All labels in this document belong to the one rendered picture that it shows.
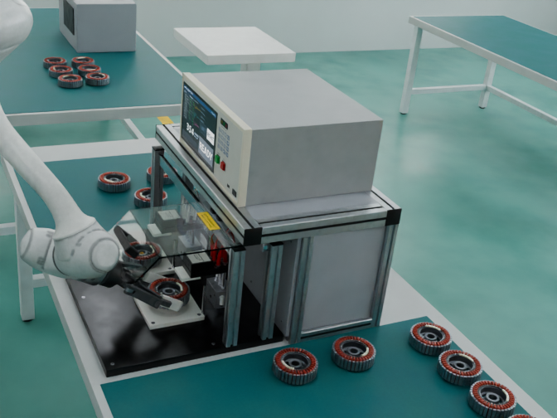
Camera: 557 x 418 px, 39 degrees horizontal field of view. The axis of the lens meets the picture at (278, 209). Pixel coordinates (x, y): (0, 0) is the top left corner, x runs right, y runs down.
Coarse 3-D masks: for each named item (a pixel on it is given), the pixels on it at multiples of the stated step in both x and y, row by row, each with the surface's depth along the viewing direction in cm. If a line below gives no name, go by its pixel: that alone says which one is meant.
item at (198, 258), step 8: (184, 256) 208; (192, 256) 207; (200, 256) 208; (208, 256) 208; (216, 256) 213; (184, 264) 208; (192, 264) 204; (200, 264) 205; (208, 264) 206; (224, 264) 209; (176, 272) 208; (184, 272) 207; (192, 272) 205; (200, 272) 205; (208, 272) 207; (216, 272) 208; (224, 272) 209; (184, 280) 205; (224, 280) 211; (224, 288) 212
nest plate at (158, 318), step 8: (144, 304) 209; (192, 304) 212; (144, 312) 206; (152, 312) 207; (160, 312) 207; (168, 312) 208; (176, 312) 208; (184, 312) 208; (192, 312) 209; (200, 312) 209; (152, 320) 203; (160, 320) 204; (168, 320) 204; (176, 320) 205; (184, 320) 205; (192, 320) 206; (200, 320) 208; (152, 328) 202
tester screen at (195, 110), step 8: (184, 88) 218; (184, 96) 218; (192, 96) 212; (184, 104) 219; (192, 104) 213; (200, 104) 208; (184, 112) 220; (192, 112) 214; (200, 112) 209; (208, 112) 203; (184, 120) 221; (192, 120) 215; (200, 120) 209; (208, 120) 204; (184, 128) 221; (208, 128) 204; (184, 136) 222; (192, 136) 216; (192, 144) 217; (208, 144) 206
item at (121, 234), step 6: (114, 228) 189; (120, 228) 188; (120, 234) 186; (126, 234) 189; (120, 240) 184; (126, 240) 183; (126, 246) 181; (132, 246) 182; (126, 252) 181; (132, 252) 181; (138, 252) 183
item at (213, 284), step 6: (210, 282) 215; (216, 282) 215; (210, 288) 215; (216, 288) 212; (210, 294) 215; (216, 294) 211; (222, 294) 212; (210, 300) 216; (216, 300) 212; (216, 306) 213; (222, 306) 214
